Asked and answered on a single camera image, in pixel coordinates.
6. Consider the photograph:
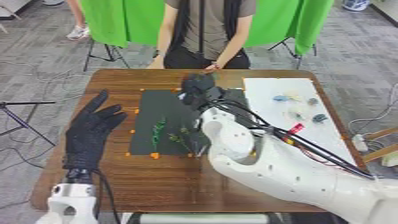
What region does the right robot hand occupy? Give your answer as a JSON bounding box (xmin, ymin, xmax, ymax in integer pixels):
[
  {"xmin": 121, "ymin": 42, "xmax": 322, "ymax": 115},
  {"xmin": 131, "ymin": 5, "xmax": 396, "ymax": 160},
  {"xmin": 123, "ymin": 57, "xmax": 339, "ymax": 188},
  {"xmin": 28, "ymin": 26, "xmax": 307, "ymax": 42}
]
[{"xmin": 178, "ymin": 73, "xmax": 227, "ymax": 108}]

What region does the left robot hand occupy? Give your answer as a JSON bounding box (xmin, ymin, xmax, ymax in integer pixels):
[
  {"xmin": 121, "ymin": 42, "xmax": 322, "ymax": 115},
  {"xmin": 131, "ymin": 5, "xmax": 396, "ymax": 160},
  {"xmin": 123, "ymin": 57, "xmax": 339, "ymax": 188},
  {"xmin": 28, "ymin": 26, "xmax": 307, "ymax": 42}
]
[{"xmin": 60, "ymin": 89, "xmax": 130, "ymax": 170}]

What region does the brown-stemmed green sprig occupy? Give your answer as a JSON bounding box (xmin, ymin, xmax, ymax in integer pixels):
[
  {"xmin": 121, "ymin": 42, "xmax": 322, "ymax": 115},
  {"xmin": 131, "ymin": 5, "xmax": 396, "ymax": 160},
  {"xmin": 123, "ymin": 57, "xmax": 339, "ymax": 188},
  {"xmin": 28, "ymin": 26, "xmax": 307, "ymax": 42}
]
[{"xmin": 167, "ymin": 125, "xmax": 201, "ymax": 156}]

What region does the dark mat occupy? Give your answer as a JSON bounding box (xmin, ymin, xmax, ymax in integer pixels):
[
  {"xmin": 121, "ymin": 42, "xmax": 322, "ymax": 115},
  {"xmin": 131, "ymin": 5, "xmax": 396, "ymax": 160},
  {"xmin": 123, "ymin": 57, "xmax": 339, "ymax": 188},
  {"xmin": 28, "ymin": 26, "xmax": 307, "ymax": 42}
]
[{"xmin": 128, "ymin": 88, "xmax": 250, "ymax": 157}]

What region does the person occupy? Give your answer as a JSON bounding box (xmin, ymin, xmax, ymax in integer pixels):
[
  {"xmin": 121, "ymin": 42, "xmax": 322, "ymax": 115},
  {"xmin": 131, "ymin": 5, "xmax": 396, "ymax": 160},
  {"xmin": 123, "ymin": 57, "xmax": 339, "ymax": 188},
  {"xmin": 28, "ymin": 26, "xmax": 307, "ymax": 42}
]
[
  {"xmin": 64, "ymin": 0, "xmax": 92, "ymax": 42},
  {"xmin": 146, "ymin": 0, "xmax": 259, "ymax": 74}
]

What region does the black tripod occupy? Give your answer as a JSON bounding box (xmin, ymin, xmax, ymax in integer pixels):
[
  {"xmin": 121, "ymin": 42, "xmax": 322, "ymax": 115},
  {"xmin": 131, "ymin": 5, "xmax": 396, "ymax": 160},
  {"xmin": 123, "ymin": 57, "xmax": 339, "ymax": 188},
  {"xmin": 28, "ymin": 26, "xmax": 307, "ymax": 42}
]
[{"xmin": 0, "ymin": 100, "xmax": 59, "ymax": 148}]

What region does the white sheet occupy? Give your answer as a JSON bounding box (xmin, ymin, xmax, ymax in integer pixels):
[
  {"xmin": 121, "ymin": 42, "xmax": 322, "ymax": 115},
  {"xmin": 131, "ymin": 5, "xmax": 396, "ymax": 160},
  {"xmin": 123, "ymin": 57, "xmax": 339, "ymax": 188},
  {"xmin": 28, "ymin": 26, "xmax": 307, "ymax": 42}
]
[{"xmin": 242, "ymin": 77, "xmax": 361, "ymax": 168}]

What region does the white flower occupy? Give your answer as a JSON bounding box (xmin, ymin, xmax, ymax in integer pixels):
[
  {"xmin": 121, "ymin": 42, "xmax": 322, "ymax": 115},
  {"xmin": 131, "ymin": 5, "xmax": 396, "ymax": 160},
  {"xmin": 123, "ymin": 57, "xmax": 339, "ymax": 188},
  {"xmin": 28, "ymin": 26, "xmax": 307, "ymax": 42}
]
[{"xmin": 286, "ymin": 111, "xmax": 307, "ymax": 122}]

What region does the black stand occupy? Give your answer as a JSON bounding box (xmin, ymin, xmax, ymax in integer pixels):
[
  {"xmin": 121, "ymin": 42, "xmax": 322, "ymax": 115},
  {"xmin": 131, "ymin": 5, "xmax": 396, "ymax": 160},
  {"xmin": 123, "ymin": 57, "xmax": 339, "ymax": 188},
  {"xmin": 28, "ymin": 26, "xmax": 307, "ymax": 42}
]
[
  {"xmin": 266, "ymin": 35, "xmax": 322, "ymax": 70},
  {"xmin": 82, "ymin": 39, "xmax": 133, "ymax": 73}
]

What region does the white power strip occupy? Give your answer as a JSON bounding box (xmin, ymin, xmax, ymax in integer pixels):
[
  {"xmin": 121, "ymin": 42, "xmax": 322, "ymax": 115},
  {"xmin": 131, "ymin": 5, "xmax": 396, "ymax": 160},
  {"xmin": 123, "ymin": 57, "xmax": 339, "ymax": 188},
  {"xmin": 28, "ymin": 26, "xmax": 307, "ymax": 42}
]
[{"xmin": 350, "ymin": 133, "xmax": 371, "ymax": 153}]

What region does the pale grey bar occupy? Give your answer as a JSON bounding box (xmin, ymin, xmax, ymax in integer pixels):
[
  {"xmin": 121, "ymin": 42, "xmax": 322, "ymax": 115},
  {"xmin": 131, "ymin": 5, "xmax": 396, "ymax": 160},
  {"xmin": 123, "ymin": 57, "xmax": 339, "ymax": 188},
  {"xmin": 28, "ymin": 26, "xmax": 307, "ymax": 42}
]
[{"xmin": 137, "ymin": 213, "xmax": 272, "ymax": 224}]

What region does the black cable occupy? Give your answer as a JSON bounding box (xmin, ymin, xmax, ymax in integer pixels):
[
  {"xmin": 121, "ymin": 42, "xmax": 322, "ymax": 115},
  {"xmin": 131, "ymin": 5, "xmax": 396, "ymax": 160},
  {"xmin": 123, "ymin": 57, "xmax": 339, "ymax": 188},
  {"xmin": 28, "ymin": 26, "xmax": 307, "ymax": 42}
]
[{"xmin": 91, "ymin": 168, "xmax": 123, "ymax": 224}]

